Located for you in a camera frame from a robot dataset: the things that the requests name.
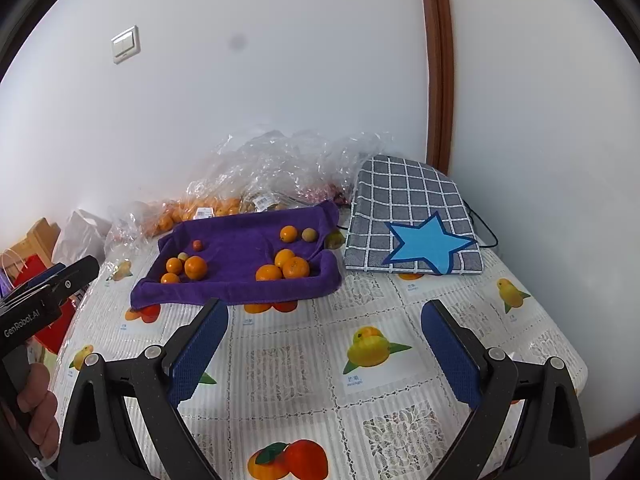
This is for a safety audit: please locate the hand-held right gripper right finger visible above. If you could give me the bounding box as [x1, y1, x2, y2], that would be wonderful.
[420, 299, 591, 480]

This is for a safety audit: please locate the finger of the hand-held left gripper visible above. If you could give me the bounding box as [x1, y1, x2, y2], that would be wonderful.
[10, 255, 101, 308]
[22, 261, 67, 288]

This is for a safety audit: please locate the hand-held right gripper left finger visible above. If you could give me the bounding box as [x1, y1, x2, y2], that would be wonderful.
[57, 297, 230, 480]

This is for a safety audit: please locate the purple towel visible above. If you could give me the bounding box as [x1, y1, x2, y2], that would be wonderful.
[130, 200, 344, 311]

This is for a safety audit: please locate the person's left hand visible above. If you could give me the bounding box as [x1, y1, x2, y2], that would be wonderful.
[15, 362, 62, 459]

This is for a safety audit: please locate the red paper bag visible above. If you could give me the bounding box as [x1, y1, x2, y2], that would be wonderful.
[12, 255, 77, 357]

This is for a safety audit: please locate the white plastic bag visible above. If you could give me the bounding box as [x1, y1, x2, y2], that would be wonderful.
[51, 209, 108, 266]

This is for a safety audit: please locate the clear plastic bag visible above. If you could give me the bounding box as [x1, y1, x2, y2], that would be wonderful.
[295, 130, 397, 207]
[109, 200, 176, 247]
[185, 132, 326, 222]

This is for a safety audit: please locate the pile of bagged oranges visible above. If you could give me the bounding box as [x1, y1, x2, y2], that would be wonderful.
[145, 196, 251, 235]

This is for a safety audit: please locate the grey checked cushion blue star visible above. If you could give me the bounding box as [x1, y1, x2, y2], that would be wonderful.
[342, 155, 485, 277]

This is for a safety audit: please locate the black cable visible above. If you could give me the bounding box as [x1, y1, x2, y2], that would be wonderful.
[465, 199, 501, 252]

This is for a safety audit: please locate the white light switch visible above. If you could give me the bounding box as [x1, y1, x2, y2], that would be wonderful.
[110, 25, 141, 66]

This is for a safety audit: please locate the brown wooden door frame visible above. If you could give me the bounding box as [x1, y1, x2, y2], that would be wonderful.
[416, 0, 456, 173]

